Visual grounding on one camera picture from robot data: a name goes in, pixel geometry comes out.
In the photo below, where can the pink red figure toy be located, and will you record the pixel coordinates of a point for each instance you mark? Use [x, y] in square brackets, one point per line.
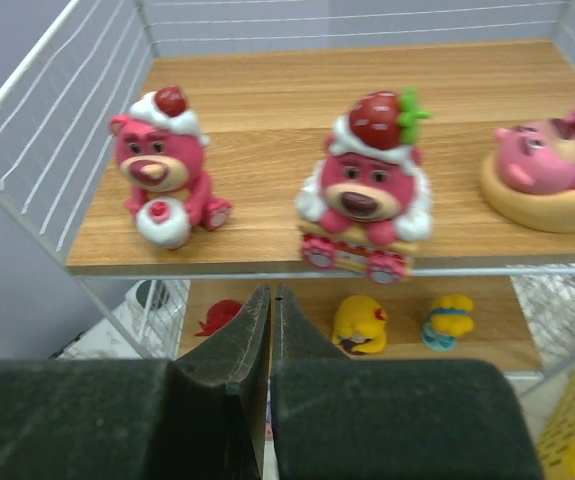
[160, 149]

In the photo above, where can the pink strawberry cake toy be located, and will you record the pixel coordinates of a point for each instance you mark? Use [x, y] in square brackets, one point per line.
[530, 177]

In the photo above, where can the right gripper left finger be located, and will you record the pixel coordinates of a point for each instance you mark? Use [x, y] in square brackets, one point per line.
[201, 416]

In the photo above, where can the yellow blue minion toy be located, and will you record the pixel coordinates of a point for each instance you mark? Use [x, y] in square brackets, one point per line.
[449, 318]

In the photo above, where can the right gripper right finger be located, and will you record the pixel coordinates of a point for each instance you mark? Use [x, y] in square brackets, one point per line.
[338, 418]

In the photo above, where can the red strawberry toy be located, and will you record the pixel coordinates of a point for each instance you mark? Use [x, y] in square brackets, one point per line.
[218, 315]

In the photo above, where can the white wire wooden shelf rack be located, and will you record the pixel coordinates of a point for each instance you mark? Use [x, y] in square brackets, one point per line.
[267, 115]

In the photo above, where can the yellow duck toy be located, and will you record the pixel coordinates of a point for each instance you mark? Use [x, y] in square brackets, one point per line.
[362, 320]

